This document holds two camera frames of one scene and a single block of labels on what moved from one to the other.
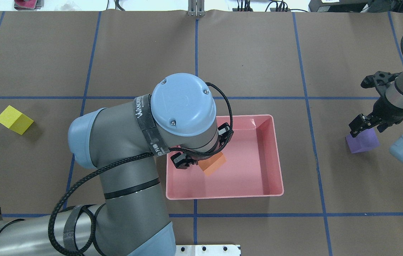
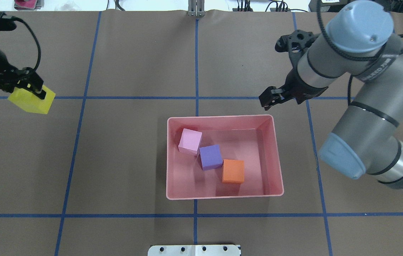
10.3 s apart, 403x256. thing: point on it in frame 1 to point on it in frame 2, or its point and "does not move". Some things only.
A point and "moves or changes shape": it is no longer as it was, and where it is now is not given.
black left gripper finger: (223, 131) to (30, 80)
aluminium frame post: (196, 8) does not move
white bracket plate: (208, 250) does not move
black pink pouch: (28, 4) does not move
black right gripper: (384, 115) to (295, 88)
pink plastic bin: (252, 169) does not move
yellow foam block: (15, 120) to (33, 102)
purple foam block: (364, 141) moves or changes shape
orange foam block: (209, 165) to (233, 171)
